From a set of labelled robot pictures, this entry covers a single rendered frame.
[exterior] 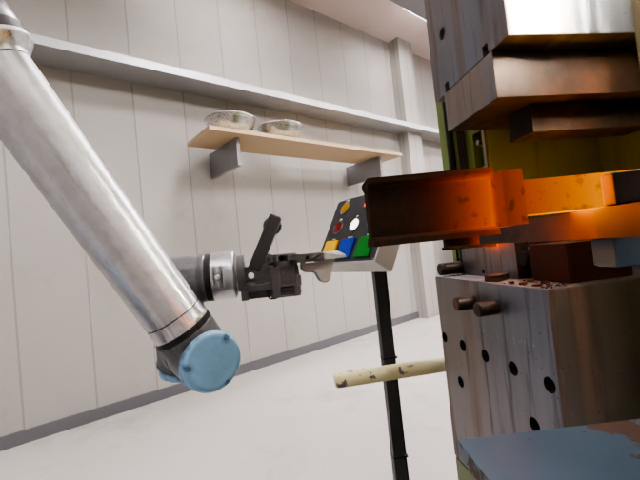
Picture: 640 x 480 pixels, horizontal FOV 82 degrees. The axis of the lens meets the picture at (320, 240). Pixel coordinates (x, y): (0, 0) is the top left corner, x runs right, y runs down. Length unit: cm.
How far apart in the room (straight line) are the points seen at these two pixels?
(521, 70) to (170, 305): 77
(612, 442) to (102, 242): 65
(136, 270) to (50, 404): 265
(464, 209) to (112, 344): 300
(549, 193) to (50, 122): 54
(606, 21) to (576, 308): 56
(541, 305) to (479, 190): 43
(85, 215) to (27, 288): 251
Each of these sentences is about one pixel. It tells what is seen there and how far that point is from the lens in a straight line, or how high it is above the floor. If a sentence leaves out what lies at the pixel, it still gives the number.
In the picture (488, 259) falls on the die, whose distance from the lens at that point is 88.
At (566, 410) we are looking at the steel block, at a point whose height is 73.
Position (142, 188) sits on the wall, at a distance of 323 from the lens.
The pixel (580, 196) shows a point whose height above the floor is 102.
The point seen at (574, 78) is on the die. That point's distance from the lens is 96.
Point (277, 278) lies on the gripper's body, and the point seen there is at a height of 96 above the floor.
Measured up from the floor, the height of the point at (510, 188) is 103.
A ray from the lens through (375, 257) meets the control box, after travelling 115.
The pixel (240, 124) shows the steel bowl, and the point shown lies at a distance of 306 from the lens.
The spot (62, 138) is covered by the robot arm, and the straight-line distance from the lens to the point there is 58.
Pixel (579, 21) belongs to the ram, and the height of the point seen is 139.
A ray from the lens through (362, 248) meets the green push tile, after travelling 120.
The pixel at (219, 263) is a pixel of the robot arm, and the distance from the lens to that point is 70.
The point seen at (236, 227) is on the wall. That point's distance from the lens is 345.
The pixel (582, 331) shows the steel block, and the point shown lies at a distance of 70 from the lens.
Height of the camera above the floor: 101
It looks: 2 degrees up
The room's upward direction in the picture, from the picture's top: 6 degrees counter-clockwise
